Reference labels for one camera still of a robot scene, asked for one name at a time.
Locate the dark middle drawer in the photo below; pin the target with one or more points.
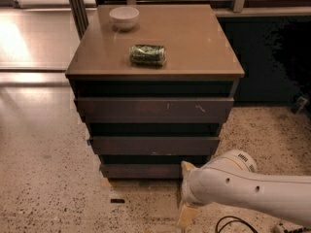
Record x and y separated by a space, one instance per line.
154 145

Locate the green soda can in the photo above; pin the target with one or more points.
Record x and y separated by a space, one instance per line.
147 55

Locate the dark drawer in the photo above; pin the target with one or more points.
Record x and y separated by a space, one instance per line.
154 145
154 110
141 171

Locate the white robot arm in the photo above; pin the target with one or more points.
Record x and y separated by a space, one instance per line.
232 179

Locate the dark low cabinet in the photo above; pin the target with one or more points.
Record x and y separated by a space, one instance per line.
275 53

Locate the dark bottom drawer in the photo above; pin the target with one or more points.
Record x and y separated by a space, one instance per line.
141 171

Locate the white power strip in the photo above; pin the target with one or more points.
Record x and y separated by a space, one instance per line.
289 228

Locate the dark top drawer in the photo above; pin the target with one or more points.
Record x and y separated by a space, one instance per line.
154 110

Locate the brown drawer cabinet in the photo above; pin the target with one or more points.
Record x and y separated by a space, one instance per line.
200 63

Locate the white bowl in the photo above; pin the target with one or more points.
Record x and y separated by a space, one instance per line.
124 18

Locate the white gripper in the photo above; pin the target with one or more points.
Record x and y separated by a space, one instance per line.
187 191

